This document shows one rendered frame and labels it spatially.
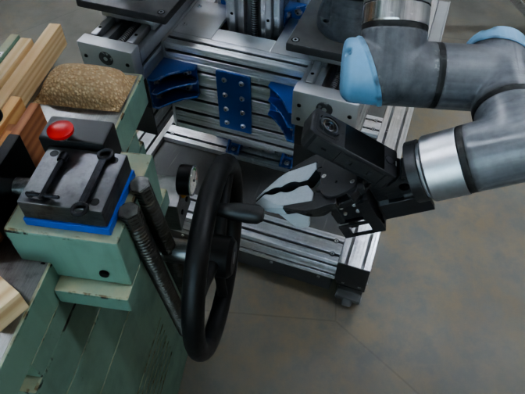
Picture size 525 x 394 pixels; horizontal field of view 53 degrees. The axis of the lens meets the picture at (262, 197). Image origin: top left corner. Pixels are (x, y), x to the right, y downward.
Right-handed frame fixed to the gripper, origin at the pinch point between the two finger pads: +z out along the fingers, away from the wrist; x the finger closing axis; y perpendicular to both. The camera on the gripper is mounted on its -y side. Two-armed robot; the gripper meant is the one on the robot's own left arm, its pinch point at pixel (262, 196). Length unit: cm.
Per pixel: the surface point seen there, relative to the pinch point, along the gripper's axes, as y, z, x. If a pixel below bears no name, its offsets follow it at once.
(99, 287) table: -4.9, 18.1, -13.3
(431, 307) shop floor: 102, 6, 40
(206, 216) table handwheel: -5.5, 3.3, -6.4
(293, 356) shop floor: 83, 41, 18
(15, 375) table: -7.3, 23.1, -25.0
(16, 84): -21.5, 32.9, 14.2
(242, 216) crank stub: -2.1, 0.8, -4.5
